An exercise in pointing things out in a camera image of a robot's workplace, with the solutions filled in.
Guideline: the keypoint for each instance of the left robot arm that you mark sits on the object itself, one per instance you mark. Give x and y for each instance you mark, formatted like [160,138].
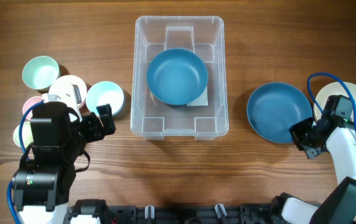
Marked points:
[39,190]

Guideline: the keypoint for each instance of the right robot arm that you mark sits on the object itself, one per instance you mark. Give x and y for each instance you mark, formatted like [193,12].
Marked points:
[335,133]

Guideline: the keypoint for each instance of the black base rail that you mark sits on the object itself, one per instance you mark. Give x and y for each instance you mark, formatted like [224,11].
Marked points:
[196,214]

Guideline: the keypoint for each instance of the dark blue bowl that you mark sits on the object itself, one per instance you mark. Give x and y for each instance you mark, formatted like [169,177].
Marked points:
[177,76]
[273,108]

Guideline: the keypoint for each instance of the clear plastic storage container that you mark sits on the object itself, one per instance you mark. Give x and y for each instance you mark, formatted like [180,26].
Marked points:
[202,35]

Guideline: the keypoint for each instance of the mint green small bowl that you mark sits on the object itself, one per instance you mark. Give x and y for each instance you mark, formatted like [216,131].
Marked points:
[40,72]

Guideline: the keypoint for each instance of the pink small bowl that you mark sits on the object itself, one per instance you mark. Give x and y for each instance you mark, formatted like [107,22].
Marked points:
[64,81]

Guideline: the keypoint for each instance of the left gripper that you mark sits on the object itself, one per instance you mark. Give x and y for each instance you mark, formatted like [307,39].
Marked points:
[94,126]

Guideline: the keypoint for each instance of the pale green cup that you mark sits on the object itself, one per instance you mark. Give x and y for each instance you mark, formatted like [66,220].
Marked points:
[27,137]

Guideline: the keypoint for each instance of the pink cup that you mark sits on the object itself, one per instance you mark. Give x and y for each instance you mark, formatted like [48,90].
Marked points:
[30,102]

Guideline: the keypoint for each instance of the light blue small bowl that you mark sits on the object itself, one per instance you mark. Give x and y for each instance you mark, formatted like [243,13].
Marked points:
[103,93]

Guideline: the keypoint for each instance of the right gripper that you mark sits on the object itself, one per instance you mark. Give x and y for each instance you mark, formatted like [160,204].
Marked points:
[304,137]

